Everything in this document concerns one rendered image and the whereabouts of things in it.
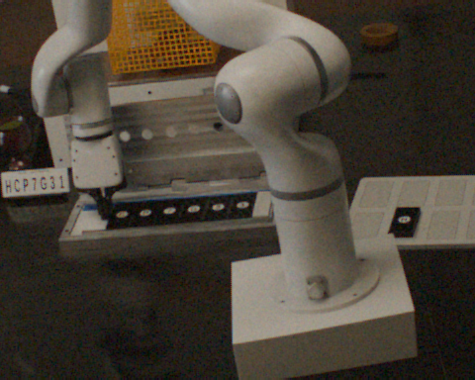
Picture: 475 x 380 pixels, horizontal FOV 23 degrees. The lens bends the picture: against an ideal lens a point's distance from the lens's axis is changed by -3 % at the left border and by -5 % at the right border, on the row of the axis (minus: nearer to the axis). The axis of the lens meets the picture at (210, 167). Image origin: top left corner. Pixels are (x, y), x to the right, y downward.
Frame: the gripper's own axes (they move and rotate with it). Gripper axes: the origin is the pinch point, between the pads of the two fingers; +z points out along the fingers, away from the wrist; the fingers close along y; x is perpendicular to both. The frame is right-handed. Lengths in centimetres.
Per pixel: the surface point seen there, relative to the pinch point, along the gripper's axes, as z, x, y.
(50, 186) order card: -1.3, 16.5, -16.7
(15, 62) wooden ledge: -17, 105, -53
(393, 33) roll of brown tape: -16, 89, 58
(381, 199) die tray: 3, 2, 55
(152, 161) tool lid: -6.4, 9.8, 8.7
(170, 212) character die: 1.6, -0.5, 13.4
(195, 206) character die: 1.2, 1.1, 18.2
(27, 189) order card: -1.1, 16.4, -22.4
